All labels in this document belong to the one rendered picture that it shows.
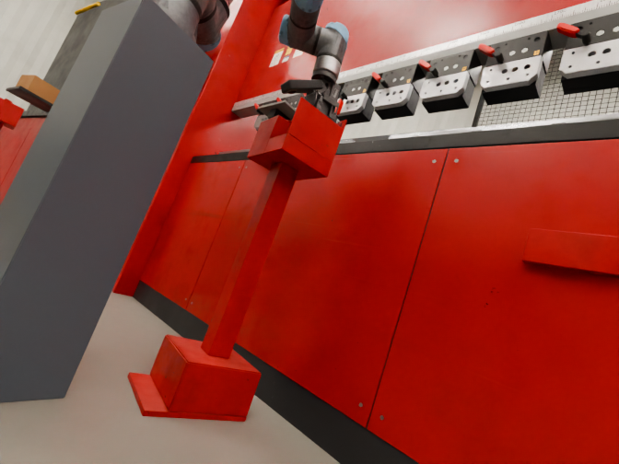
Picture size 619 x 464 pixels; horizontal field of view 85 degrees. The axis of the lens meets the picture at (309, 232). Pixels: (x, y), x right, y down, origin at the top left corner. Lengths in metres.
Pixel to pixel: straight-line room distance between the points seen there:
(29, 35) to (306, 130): 7.64
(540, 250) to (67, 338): 0.93
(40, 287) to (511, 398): 0.87
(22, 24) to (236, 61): 6.23
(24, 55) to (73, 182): 7.55
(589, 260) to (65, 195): 0.94
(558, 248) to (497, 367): 0.26
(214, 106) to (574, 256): 1.99
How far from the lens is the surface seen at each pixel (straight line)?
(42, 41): 8.40
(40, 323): 0.79
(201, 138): 2.23
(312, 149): 0.93
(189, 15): 0.92
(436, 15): 1.58
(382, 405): 0.89
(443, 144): 1.02
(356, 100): 1.50
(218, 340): 0.93
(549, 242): 0.81
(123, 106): 0.78
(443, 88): 1.29
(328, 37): 1.09
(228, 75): 2.40
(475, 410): 0.81
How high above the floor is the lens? 0.35
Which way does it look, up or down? 9 degrees up
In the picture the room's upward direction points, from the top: 20 degrees clockwise
